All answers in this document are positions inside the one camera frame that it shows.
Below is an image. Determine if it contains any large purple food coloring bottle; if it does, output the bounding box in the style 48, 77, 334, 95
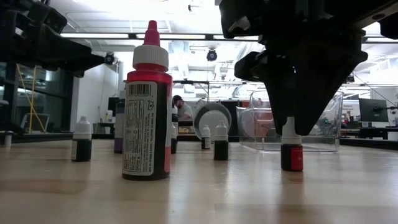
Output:
113, 90, 126, 154

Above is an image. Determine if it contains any white cylinder post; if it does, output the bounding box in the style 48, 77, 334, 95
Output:
2, 130, 15, 149

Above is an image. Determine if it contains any small dark food coloring bottle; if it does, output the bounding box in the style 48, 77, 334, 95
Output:
71, 116, 93, 162
201, 124, 211, 150

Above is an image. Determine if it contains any person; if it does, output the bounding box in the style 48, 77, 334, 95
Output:
172, 95, 194, 121

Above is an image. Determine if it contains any black aluminium table frame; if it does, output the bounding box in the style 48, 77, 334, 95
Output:
0, 132, 398, 151

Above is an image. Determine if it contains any small green food coloring bottle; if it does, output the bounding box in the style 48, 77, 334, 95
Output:
213, 120, 229, 161

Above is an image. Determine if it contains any clear plastic bin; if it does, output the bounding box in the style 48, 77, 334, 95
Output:
236, 90, 345, 152

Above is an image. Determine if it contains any LED light bar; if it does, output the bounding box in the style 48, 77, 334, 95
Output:
60, 32, 398, 44

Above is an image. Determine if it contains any large red food coloring bottle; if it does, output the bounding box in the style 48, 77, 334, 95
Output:
121, 20, 174, 181

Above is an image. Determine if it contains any small red food coloring bottle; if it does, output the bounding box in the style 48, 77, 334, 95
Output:
280, 116, 304, 172

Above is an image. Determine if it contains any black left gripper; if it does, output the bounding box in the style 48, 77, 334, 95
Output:
29, 2, 105, 78

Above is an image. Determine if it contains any yellow extension cable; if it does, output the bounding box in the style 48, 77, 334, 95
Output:
16, 63, 47, 134

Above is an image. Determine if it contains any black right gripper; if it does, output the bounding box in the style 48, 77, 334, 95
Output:
259, 29, 369, 136

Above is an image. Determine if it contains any white sign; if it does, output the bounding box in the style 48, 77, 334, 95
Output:
341, 102, 361, 118

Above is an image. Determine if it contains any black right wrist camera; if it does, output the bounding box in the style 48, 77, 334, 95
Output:
234, 51, 269, 82

